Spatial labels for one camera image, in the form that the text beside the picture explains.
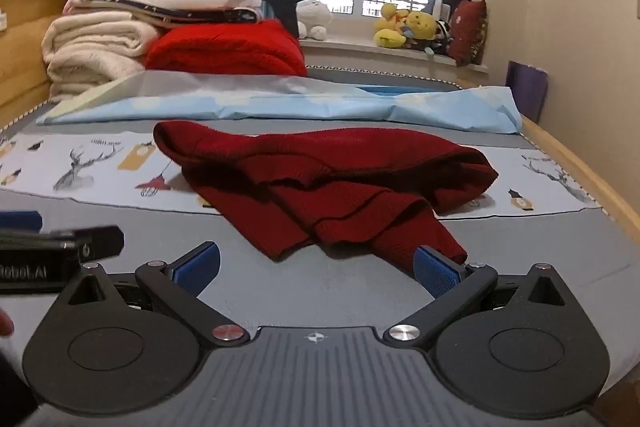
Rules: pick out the yellow duck plush toy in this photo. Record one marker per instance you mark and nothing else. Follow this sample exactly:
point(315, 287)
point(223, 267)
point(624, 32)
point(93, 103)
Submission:
point(390, 27)

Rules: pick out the deer printed white cloth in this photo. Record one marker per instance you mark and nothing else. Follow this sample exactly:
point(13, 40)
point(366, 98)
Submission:
point(75, 167)

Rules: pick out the grey bed sheet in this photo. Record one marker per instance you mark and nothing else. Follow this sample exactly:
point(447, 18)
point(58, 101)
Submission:
point(310, 292)

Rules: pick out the navy printed folded blanket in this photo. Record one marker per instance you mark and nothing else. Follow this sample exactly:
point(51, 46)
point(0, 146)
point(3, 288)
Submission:
point(222, 17)

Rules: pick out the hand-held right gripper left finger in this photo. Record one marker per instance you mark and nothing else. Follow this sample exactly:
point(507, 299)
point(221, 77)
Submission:
point(199, 266)

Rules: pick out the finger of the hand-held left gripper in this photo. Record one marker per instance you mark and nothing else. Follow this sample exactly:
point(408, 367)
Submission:
point(20, 220)

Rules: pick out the white fluffy folded blanket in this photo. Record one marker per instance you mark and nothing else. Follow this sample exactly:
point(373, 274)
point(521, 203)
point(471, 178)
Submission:
point(85, 49)

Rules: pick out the yellow round plush toy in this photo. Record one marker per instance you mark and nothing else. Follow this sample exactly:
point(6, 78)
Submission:
point(424, 26)

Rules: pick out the white plush toy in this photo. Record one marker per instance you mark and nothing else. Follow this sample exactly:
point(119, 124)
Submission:
point(314, 19)

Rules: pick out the white appliance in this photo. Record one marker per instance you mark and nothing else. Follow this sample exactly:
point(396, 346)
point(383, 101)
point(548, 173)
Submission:
point(441, 9)

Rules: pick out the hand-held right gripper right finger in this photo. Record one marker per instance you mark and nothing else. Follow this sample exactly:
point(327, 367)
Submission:
point(436, 274)

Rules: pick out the dark red knit sweater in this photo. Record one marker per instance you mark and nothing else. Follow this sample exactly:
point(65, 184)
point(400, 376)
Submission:
point(325, 177)

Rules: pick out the red folded blanket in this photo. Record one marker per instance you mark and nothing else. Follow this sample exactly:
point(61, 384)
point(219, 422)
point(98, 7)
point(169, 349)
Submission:
point(225, 49)

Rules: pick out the purple bag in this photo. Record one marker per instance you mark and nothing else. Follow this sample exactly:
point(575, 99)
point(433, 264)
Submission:
point(526, 89)

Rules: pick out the dark red cushion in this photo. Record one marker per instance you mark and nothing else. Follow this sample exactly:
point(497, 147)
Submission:
point(467, 32)

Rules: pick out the white window sill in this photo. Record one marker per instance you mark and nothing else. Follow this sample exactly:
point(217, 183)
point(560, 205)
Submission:
point(350, 49)

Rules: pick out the light blue quilt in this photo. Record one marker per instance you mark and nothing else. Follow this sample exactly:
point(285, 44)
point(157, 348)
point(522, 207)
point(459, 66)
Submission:
point(300, 107)

